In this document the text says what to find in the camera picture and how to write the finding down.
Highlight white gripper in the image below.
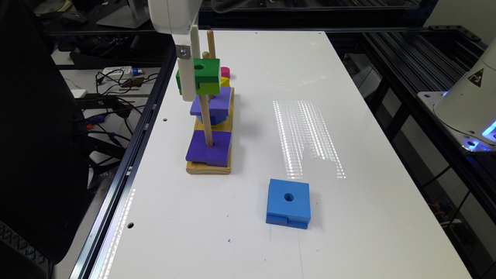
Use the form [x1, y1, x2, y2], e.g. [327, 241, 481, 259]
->
[148, 0, 202, 102]

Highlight green square block with hole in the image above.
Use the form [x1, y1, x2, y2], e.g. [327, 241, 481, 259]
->
[176, 59, 221, 96]

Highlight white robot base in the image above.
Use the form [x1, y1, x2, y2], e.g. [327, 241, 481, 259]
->
[417, 43, 495, 152]

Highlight pink cylinder block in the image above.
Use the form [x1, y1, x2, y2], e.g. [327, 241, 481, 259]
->
[221, 67, 231, 78]

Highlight yellow block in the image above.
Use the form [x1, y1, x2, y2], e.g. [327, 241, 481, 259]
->
[221, 77, 230, 87]

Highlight light purple square block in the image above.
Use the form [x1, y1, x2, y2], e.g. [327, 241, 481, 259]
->
[190, 87, 232, 117]

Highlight blue block under purple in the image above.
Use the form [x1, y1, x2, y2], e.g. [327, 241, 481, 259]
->
[196, 115, 228, 126]

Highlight dark purple square block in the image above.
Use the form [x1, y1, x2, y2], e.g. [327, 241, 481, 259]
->
[185, 130, 232, 167]

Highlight blue square block with hole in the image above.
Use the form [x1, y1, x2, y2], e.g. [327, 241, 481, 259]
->
[266, 179, 311, 229]

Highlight middle wooden peg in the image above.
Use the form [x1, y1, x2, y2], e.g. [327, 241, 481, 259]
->
[202, 51, 215, 103]

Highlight wooden peg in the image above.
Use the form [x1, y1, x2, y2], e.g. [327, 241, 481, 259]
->
[207, 29, 216, 59]
[198, 95, 214, 147]
[202, 51, 215, 103]

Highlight rear wooden peg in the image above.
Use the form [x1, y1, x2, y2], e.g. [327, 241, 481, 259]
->
[207, 29, 216, 59]

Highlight front wooden peg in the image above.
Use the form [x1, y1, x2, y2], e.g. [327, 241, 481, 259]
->
[198, 95, 214, 147]

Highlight monitor stand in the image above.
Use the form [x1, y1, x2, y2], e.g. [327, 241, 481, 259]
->
[96, 0, 150, 29]

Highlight wooden peg base board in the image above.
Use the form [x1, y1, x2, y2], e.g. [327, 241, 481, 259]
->
[186, 88, 234, 174]

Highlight black computer mouse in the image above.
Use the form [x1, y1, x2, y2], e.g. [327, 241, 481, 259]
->
[59, 12, 88, 26]

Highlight black office chair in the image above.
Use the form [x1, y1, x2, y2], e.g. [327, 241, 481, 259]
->
[1, 0, 88, 278]

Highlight black cables on floor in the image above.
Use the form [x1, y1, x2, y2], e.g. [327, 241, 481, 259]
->
[73, 69, 160, 171]

